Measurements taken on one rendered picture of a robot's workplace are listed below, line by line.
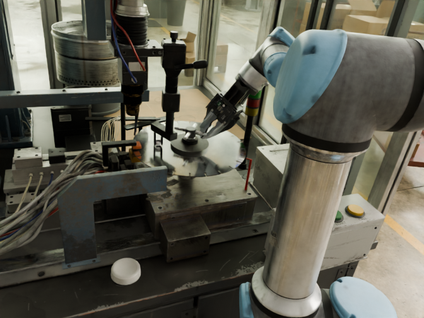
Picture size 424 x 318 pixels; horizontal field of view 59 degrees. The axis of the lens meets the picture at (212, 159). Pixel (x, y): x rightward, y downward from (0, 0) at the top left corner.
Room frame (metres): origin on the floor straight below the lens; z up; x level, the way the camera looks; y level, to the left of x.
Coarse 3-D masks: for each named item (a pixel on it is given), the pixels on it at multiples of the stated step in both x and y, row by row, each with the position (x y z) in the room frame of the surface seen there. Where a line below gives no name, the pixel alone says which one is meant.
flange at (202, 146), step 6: (180, 138) 0.97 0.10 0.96; (198, 138) 0.99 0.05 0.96; (174, 144) 0.93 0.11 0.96; (180, 144) 0.94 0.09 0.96; (186, 144) 0.94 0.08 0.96; (192, 144) 0.94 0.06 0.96; (198, 144) 0.95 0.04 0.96; (204, 144) 0.96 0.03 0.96; (180, 150) 0.91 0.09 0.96; (186, 150) 0.91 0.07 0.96; (192, 150) 0.91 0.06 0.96; (198, 150) 0.92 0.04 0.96; (204, 150) 0.93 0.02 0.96
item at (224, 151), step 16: (144, 128) 1.03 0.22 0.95; (208, 128) 1.09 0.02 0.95; (144, 144) 0.93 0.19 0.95; (160, 144) 0.94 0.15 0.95; (224, 144) 0.99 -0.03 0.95; (240, 144) 1.00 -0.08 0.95; (144, 160) 0.85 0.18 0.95; (160, 160) 0.86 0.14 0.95; (176, 160) 0.87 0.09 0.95; (192, 160) 0.88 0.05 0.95; (208, 160) 0.89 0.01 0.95; (224, 160) 0.90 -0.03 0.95; (240, 160) 0.91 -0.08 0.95; (192, 176) 0.80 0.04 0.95; (208, 176) 0.81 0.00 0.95
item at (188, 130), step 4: (196, 124) 1.00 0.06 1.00; (176, 128) 0.96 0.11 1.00; (180, 128) 0.96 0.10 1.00; (184, 128) 0.96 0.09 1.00; (188, 128) 0.96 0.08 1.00; (192, 128) 0.96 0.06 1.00; (188, 132) 0.94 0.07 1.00; (192, 132) 0.95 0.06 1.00; (196, 132) 0.95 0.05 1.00; (200, 132) 0.95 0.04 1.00; (204, 132) 0.95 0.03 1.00; (188, 136) 0.92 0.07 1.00; (192, 136) 0.95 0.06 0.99
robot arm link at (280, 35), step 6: (276, 30) 0.93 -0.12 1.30; (282, 30) 0.93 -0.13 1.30; (270, 36) 0.94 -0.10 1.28; (276, 36) 0.92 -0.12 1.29; (282, 36) 0.92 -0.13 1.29; (288, 36) 0.91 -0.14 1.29; (264, 42) 0.94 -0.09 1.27; (270, 42) 0.91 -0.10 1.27; (276, 42) 0.90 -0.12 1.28; (282, 42) 0.91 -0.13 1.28; (288, 42) 0.91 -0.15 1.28; (258, 48) 0.95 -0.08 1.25; (264, 48) 0.91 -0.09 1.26; (258, 54) 0.93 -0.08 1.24; (252, 60) 0.93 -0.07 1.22; (258, 60) 0.92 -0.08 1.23; (258, 66) 0.91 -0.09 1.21
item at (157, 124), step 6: (168, 114) 0.90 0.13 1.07; (168, 120) 0.90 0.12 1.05; (156, 126) 0.93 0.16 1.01; (162, 126) 0.93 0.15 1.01; (168, 126) 0.90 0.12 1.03; (156, 132) 0.92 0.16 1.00; (162, 132) 0.91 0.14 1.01; (168, 132) 0.90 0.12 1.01; (174, 132) 0.90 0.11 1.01; (162, 138) 0.93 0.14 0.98; (168, 138) 0.89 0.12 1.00; (174, 138) 0.90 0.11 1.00; (162, 144) 0.93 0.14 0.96
